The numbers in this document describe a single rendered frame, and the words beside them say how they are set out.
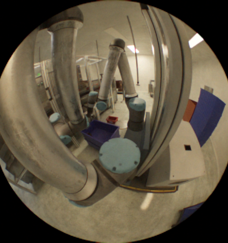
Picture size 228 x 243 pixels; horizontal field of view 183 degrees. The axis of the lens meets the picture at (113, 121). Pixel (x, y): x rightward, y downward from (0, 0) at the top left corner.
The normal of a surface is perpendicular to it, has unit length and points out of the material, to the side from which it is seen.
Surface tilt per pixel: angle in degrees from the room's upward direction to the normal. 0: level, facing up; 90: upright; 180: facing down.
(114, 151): 5
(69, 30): 111
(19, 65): 83
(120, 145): 5
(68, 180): 81
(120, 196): 0
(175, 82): 90
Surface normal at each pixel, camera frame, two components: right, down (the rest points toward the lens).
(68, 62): 0.83, 0.50
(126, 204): -0.11, -0.80
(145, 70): -0.51, 0.56
